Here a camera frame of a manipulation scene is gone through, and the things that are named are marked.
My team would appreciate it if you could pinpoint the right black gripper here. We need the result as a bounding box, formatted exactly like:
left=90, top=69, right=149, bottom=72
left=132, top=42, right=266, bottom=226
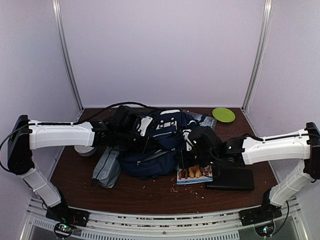
left=174, top=147, right=218, bottom=169

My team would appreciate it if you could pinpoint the navy blue backpack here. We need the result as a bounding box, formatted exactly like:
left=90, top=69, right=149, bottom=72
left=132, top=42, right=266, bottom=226
left=118, top=109, right=201, bottom=180

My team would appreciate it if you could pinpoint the grey pencil pouch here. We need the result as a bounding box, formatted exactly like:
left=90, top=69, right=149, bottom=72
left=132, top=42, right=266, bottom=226
left=90, top=147, right=122, bottom=189

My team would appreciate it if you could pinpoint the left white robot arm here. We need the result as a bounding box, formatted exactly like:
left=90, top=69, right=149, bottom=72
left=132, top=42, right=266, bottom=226
left=2, top=104, right=153, bottom=222

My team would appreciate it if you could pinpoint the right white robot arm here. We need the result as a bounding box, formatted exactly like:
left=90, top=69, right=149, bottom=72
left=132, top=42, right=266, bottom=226
left=177, top=122, right=320, bottom=221

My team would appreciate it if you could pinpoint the blue hardcover book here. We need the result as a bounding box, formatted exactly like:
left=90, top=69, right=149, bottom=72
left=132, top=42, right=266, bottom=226
left=199, top=114, right=217, bottom=130

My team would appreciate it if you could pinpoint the dog cover book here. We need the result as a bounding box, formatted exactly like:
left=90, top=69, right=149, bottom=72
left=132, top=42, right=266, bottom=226
left=176, top=165, right=213, bottom=185

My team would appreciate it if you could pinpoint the green plate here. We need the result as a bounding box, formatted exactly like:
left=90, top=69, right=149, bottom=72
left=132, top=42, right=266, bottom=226
left=212, top=107, right=236, bottom=123

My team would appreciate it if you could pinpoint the white ceramic bowl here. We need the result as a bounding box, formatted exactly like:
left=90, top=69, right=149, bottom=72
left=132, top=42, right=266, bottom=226
left=74, top=145, right=97, bottom=157

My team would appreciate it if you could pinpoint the black leather case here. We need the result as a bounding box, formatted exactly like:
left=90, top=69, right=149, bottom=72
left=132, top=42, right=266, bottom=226
left=205, top=168, right=255, bottom=191

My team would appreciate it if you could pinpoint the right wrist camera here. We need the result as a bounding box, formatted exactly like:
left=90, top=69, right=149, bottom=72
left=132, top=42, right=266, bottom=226
left=182, top=129, right=194, bottom=152

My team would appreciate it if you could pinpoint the front aluminium rail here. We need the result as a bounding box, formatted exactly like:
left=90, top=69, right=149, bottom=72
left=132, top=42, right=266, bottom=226
left=24, top=196, right=305, bottom=240

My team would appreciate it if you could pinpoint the right metal frame post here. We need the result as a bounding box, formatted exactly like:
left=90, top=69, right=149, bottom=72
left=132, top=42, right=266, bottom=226
left=242, top=0, right=274, bottom=114

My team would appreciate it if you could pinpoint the metal frame post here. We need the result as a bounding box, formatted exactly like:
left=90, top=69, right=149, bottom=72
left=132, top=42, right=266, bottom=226
left=242, top=0, right=274, bottom=114
left=52, top=0, right=84, bottom=111

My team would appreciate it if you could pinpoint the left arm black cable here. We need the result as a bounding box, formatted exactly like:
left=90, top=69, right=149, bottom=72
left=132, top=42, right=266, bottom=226
left=0, top=100, right=161, bottom=173

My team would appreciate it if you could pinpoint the left metal frame post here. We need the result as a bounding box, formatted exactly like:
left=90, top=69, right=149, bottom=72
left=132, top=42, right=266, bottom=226
left=52, top=0, right=84, bottom=111

